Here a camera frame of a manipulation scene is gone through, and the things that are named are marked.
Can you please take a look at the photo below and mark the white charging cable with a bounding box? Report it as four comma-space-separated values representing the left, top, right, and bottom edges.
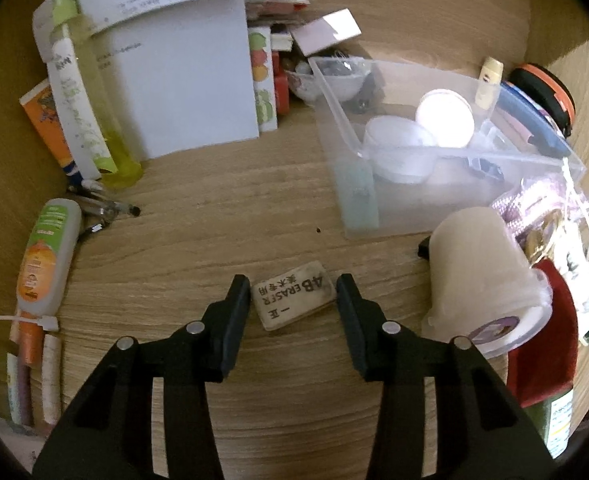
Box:
0, 309, 61, 334

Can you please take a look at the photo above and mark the white folded paper stand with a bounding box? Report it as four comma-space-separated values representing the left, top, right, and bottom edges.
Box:
32, 0, 262, 162

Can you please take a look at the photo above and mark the cream lotion bottle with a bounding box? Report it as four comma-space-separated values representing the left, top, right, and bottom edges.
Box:
475, 56, 504, 110

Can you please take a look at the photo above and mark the white bowl of trinkets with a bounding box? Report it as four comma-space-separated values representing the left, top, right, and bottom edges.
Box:
285, 58, 369, 105

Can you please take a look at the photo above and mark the stack of books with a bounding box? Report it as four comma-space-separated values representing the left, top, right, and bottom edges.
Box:
244, 0, 310, 26

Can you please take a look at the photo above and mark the green glass jar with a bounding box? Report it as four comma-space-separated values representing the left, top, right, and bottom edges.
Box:
525, 388, 573, 460

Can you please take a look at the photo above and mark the white AB eraser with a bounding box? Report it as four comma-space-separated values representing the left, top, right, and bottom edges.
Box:
251, 261, 336, 332

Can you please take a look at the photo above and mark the clear plastic storage bin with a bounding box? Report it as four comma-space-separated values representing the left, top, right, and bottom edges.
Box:
309, 56, 585, 238

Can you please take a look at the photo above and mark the orange green lotion tube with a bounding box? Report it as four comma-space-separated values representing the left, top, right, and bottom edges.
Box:
17, 198, 82, 318

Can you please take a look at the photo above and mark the pink round mini fan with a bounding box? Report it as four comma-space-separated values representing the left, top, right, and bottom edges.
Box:
415, 89, 475, 148

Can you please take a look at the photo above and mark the black orange zip case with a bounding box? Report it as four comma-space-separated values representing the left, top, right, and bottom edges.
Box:
508, 63, 577, 139

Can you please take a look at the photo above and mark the yellow green spray bottle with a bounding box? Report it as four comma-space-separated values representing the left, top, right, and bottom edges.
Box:
50, 0, 142, 188

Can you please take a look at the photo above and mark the blue patchwork pencil case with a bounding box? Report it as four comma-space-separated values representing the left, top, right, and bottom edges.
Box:
495, 81, 571, 159

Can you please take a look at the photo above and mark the white brown lip tube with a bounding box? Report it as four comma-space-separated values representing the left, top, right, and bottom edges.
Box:
40, 334, 62, 426

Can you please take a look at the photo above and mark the fruit pattern box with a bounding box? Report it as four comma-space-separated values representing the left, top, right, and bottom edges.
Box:
248, 26, 278, 132

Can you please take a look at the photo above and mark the small white cardboard box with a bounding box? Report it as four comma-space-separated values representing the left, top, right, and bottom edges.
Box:
289, 9, 362, 56

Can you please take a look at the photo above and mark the red pouch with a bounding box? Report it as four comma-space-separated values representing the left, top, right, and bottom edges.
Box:
507, 259, 579, 408

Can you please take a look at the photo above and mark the black pens cluster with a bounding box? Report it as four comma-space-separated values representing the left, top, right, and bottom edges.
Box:
68, 179, 142, 242

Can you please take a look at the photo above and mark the orange capped marker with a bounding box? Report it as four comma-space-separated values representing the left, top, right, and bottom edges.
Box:
19, 311, 44, 367

